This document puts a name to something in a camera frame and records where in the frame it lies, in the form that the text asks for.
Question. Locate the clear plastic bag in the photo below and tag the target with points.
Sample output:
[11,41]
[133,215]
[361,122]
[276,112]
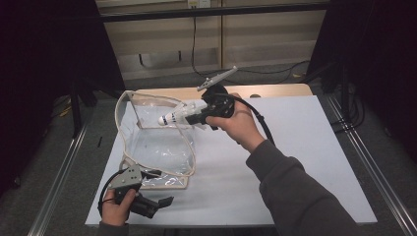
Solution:
[157,150]

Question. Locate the small black stick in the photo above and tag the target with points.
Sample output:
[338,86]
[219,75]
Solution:
[99,141]

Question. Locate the round brown table grommet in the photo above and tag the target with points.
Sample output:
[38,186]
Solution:
[255,96]

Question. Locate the white table mat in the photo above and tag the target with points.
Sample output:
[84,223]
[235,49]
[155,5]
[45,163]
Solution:
[223,190]

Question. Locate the white wall outlet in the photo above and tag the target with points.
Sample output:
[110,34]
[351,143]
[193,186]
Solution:
[199,3]

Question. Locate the person's left hand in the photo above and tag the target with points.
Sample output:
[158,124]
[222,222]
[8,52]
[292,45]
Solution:
[114,214]

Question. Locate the wooden counter with dark edge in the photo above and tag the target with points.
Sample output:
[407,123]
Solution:
[213,13]

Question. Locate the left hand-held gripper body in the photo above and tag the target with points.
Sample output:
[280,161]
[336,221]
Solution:
[128,177]

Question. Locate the person's right hand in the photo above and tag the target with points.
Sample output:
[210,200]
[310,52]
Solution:
[241,128]

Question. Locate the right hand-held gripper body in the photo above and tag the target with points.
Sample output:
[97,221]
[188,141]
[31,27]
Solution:
[219,101]

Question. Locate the black metal stand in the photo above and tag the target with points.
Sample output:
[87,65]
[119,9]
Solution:
[344,98]
[76,111]

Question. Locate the aluminium floor rail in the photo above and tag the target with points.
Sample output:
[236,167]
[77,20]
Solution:
[377,170]
[55,190]

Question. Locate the black curtain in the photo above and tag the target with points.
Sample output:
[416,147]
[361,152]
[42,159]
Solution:
[387,49]
[39,65]

